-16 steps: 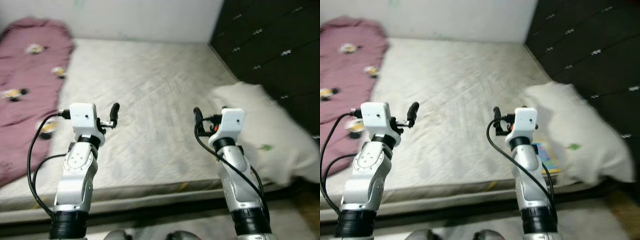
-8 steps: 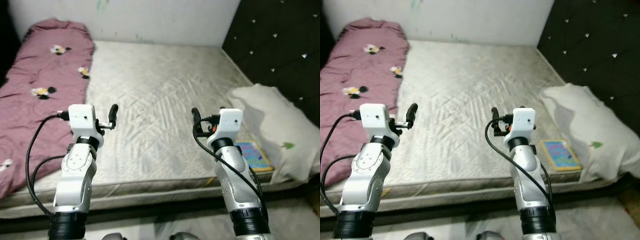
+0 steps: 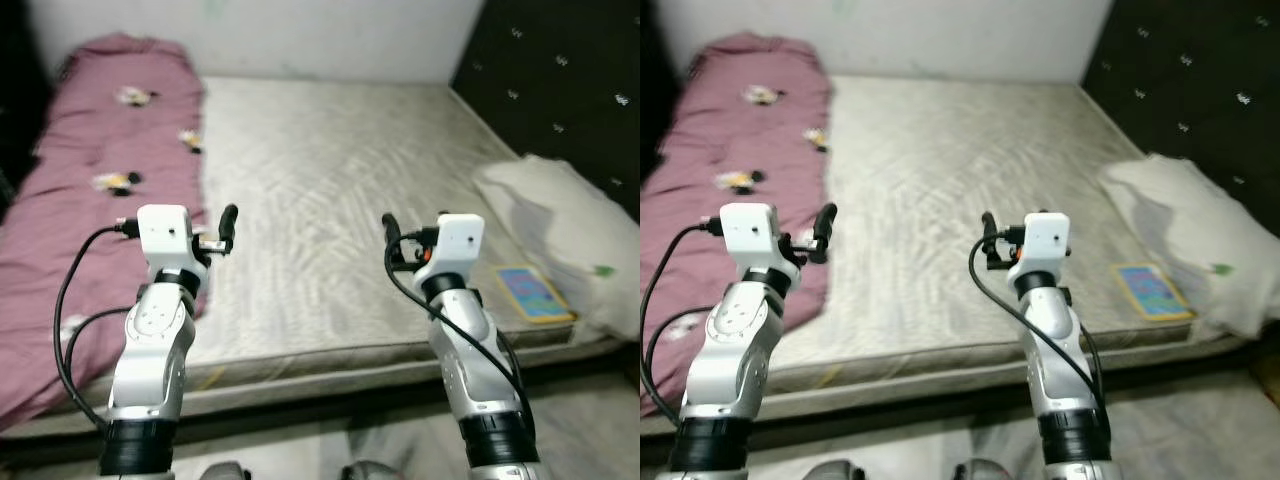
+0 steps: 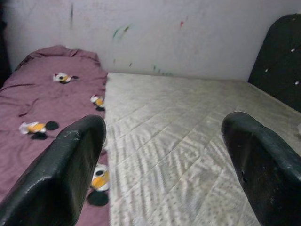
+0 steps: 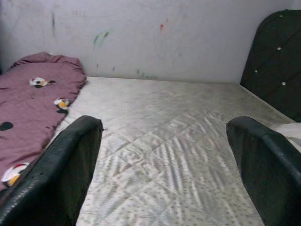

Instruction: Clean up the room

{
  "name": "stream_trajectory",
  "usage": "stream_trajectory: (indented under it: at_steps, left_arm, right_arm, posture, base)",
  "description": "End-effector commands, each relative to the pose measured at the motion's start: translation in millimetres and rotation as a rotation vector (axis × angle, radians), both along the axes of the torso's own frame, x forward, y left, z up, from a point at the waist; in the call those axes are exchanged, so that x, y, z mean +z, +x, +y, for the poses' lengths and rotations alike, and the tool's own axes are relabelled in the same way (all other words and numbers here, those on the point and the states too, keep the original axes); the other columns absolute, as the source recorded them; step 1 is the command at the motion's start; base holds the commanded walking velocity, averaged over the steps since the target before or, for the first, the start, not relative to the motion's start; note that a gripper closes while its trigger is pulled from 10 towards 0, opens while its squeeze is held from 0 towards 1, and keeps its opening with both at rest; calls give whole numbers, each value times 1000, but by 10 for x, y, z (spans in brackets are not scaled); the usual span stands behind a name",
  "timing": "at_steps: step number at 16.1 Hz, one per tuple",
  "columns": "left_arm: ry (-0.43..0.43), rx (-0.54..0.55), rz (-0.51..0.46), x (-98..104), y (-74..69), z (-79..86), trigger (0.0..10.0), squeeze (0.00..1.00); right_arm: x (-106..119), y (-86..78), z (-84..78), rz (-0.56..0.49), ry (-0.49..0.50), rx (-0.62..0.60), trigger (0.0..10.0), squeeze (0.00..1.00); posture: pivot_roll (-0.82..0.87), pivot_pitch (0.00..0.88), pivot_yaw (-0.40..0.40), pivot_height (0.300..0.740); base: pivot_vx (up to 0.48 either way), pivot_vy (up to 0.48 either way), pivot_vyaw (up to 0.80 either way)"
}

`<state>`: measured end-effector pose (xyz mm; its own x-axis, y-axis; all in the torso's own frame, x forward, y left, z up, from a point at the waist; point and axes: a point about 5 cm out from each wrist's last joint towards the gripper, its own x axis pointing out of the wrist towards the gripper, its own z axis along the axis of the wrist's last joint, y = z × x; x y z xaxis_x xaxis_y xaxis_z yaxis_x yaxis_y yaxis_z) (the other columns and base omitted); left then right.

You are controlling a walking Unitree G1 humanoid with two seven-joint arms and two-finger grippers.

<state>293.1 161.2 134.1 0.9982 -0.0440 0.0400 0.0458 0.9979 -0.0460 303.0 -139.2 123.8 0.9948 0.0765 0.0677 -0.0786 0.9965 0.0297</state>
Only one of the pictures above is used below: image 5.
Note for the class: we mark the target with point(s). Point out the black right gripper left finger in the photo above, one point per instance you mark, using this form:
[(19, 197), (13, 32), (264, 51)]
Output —
[(51, 183)]

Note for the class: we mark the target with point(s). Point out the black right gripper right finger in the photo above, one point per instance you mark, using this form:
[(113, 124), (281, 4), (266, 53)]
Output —
[(272, 183)]

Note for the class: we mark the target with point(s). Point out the white pillow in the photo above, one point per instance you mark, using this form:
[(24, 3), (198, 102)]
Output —
[(291, 131)]

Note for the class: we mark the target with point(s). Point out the pink cartoon print blanket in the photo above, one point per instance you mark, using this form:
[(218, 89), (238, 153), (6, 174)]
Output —
[(28, 106)]

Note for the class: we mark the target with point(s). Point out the white quilted mattress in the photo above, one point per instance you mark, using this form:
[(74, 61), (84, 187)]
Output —
[(164, 141)]

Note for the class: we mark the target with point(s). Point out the dark tufted headboard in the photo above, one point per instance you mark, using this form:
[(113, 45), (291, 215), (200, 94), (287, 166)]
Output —
[(275, 58)]

